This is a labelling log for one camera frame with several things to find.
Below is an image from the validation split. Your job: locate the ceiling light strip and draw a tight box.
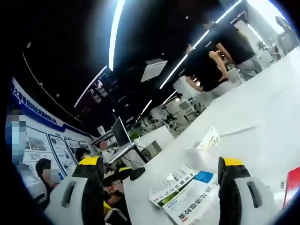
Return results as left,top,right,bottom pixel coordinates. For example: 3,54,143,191
108,0,126,72
159,53,188,90
214,0,243,24

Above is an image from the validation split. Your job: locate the red medicine box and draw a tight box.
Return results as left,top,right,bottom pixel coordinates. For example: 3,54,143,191
282,166,300,209

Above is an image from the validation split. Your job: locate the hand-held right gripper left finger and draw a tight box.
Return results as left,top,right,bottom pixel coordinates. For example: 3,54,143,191
44,156,105,225

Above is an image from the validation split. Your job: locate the white worn device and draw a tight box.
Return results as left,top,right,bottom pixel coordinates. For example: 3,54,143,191
14,164,49,204

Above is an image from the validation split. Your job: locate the white desk partition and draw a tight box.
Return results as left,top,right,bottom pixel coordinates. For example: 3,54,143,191
134,126,175,162

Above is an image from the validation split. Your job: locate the cluster of office workstations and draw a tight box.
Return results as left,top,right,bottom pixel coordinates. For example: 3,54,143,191
150,96,207,132

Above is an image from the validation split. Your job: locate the ceiling air vent panel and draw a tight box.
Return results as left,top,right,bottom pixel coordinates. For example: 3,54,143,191
140,60,168,83

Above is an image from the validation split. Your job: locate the blue white wall poster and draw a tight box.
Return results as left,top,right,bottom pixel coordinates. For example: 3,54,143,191
10,77,96,179

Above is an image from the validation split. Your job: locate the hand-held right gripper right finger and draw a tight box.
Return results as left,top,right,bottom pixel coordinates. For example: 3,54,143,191
217,156,279,225

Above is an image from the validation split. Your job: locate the grey standing desk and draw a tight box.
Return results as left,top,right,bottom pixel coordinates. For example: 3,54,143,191
107,142,150,169

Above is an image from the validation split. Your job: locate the white blue medicine box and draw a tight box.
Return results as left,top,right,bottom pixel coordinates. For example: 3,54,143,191
148,163,221,225

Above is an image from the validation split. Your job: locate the hanging display screen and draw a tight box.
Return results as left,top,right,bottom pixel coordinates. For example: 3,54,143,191
88,77,111,106

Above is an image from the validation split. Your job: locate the computer monitor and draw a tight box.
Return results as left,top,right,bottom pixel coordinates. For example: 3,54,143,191
111,116,132,148

